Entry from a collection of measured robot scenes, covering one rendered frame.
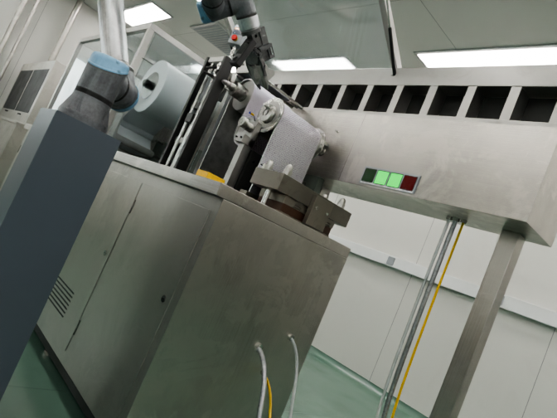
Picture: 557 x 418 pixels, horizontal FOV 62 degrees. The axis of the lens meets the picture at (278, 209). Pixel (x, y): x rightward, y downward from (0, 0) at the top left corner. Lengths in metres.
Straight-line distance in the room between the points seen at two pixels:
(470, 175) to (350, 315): 3.11
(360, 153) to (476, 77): 0.49
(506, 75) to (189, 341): 1.33
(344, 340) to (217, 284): 3.21
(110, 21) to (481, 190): 1.33
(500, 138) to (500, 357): 2.50
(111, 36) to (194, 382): 1.15
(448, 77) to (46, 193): 1.40
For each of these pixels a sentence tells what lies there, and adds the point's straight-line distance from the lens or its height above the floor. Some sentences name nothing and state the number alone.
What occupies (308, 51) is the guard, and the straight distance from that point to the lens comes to 2.39.
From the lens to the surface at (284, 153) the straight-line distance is 1.82.
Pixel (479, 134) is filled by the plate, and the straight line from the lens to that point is 1.69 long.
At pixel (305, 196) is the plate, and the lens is 1.65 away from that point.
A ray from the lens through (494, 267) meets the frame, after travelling 1.68.
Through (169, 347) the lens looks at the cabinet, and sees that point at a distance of 1.44.
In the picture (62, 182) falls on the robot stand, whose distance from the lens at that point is 1.48.
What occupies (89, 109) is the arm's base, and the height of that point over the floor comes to 0.95.
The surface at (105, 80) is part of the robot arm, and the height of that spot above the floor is 1.05.
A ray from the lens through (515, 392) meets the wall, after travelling 3.88.
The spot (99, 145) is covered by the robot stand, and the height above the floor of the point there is 0.86.
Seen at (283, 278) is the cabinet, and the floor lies 0.71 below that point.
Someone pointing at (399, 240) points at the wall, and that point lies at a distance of 4.48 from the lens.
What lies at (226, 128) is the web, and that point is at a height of 1.19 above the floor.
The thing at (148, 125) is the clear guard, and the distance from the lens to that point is 2.65.
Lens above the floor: 0.79
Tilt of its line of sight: 5 degrees up
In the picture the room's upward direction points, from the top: 23 degrees clockwise
